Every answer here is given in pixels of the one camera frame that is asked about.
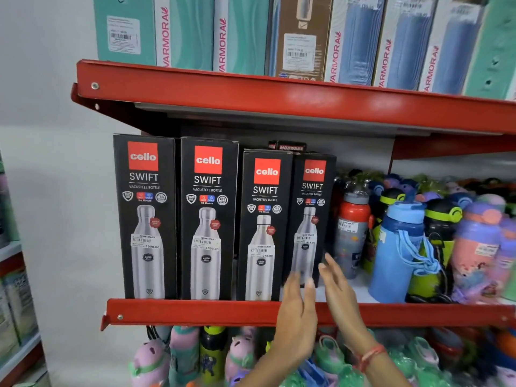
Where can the person's left hand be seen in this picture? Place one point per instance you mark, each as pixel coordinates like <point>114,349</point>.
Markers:
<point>294,326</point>

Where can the person's right hand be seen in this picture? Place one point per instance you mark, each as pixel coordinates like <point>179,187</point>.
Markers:
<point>346,306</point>

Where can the person's right fingers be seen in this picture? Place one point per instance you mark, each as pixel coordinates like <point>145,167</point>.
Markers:
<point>332,274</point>

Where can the person's left fingers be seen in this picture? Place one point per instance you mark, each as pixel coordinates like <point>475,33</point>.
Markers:
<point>293,290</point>

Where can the person's right forearm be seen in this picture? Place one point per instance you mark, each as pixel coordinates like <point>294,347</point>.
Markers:
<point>385,372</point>

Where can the person's left forearm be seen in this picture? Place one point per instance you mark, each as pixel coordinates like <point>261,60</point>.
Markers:
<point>268,376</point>

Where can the grey bottle with red lid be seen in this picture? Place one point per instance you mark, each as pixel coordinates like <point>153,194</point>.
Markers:
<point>351,233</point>

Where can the short black bottle box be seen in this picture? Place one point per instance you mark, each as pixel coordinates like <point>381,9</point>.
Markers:
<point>310,213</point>
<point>262,233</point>

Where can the pink animal-shaped bottle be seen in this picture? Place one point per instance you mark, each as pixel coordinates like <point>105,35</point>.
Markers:
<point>240,358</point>
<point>149,364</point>

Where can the red thread wristband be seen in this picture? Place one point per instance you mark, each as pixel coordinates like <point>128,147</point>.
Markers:
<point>371,355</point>

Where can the red metal shelf board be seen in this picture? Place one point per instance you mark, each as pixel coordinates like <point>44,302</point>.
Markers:
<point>258,96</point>
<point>193,312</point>

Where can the yellow-green and black bottle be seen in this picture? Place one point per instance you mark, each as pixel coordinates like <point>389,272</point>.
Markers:
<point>213,354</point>

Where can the tall black bottle box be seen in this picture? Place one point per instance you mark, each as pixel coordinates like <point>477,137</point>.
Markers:
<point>207,225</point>
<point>145,221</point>

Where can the black bottle with green trim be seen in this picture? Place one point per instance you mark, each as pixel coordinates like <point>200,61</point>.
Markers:
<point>441,225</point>

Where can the cluster of green animal bottles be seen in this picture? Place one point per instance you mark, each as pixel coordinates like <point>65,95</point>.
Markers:
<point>419,358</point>

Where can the teal and pink bottle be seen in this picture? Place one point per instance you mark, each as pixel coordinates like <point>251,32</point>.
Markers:
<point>184,354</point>

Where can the cluster of colourful kids bottles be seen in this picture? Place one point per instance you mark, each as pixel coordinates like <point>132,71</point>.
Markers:
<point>427,185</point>

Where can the small black box red print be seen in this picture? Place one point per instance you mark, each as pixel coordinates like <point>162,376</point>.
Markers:
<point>288,146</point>

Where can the pink bottle with purple lid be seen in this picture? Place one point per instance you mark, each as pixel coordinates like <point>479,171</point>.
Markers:
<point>473,253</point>

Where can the brown cardboard bottle carton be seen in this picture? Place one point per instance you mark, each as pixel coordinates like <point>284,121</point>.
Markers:
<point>302,36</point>

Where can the row of teal and blue boxes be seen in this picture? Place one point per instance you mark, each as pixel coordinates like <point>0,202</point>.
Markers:
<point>189,32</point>

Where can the side shelf unit with goods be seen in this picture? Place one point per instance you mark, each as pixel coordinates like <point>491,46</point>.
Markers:
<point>14,302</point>

